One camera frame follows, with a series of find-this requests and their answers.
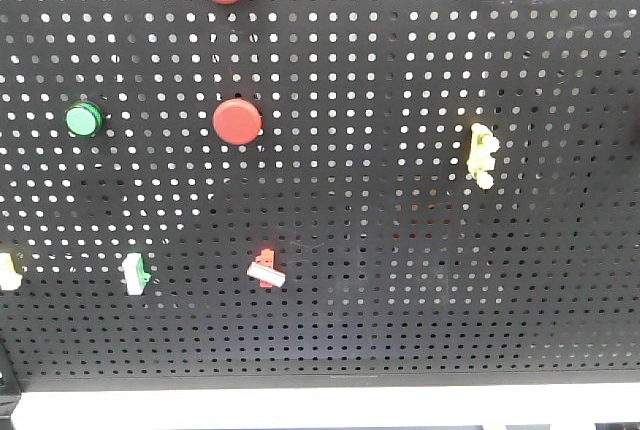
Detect yellow toggle switch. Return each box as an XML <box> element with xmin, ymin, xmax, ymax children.
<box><xmin>467</xmin><ymin>123</ymin><xmax>500</xmax><ymax>190</ymax></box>

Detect green white rocker switch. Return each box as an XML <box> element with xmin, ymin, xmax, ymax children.
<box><xmin>122</xmin><ymin>253</ymin><xmax>151</xmax><ymax>296</ymax></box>

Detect lower red push button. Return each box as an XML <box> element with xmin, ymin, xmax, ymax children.
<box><xmin>212</xmin><ymin>98</ymin><xmax>262</xmax><ymax>145</ymax></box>

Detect green push button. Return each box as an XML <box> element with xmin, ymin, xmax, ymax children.
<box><xmin>64</xmin><ymin>101</ymin><xmax>105</xmax><ymax>137</ymax></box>

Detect black perforated pegboard panel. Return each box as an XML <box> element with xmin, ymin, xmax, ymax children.
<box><xmin>1</xmin><ymin>0</ymin><xmax>639</xmax><ymax>391</ymax></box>

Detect red white rocker switch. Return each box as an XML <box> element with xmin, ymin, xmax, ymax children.
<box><xmin>246</xmin><ymin>249</ymin><xmax>286</xmax><ymax>288</ymax></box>

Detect yellow white rocker switch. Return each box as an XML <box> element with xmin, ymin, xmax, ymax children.
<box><xmin>0</xmin><ymin>252</ymin><xmax>23</xmax><ymax>292</ymax></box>

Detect white standing desk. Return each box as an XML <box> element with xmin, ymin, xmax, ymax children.
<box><xmin>13</xmin><ymin>383</ymin><xmax>639</xmax><ymax>429</ymax></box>

